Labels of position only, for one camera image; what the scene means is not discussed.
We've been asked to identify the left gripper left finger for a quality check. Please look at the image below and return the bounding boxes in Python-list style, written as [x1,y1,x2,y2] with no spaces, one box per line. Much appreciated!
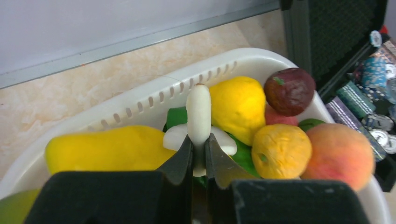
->
[25,137,193,224]

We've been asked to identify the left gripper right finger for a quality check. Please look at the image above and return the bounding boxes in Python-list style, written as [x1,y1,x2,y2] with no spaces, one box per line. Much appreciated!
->
[205,134,369,224]

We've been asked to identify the white peeled banana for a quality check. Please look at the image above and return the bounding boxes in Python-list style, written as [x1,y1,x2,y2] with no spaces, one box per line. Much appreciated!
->
[163,84,237,177]

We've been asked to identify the yellow wrinkled fruit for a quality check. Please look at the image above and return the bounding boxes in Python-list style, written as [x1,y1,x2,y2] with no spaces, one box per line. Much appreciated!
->
[251,124,312,179]

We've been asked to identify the peach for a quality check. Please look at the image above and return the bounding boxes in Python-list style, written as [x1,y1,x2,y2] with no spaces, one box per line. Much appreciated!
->
[300,124,375,191]

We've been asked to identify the dark purple passion fruit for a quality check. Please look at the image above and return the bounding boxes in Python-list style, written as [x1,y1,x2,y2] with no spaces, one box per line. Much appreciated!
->
[263,68,316,117]

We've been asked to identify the green yellow mango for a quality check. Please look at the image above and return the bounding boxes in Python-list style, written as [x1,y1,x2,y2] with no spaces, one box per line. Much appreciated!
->
[0,189,41,224]

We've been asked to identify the black poker chip case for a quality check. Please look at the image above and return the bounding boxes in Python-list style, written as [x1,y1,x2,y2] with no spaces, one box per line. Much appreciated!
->
[280,0,396,192]

